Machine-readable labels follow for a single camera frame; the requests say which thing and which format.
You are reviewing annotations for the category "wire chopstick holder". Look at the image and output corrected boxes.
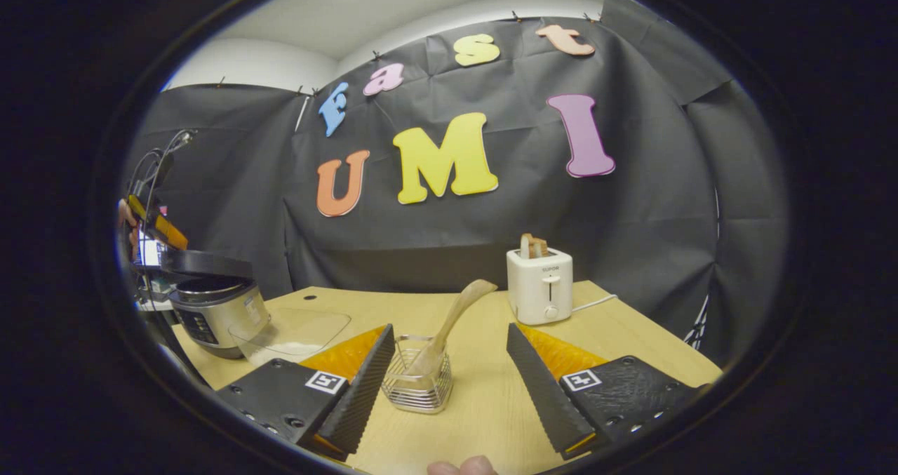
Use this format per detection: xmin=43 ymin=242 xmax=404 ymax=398
xmin=381 ymin=335 xmax=454 ymax=415

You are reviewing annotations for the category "white toaster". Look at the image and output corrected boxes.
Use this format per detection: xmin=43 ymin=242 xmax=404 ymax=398
xmin=507 ymin=248 xmax=574 ymax=326

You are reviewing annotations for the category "dark grey rice cooker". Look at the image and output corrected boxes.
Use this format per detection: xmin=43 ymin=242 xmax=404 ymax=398
xmin=133 ymin=249 xmax=272 ymax=360

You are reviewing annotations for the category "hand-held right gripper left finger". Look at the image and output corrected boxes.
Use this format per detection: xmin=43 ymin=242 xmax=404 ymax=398
xmin=214 ymin=323 xmax=396 ymax=460

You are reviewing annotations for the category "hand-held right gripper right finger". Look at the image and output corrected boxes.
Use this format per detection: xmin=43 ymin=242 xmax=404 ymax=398
xmin=505 ymin=322 xmax=713 ymax=460

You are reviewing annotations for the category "wooden spoon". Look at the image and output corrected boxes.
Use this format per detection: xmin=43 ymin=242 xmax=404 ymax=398
xmin=407 ymin=279 xmax=498 ymax=377

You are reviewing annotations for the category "white toaster cable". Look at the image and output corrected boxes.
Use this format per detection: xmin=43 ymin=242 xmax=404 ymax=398
xmin=571 ymin=293 xmax=619 ymax=315

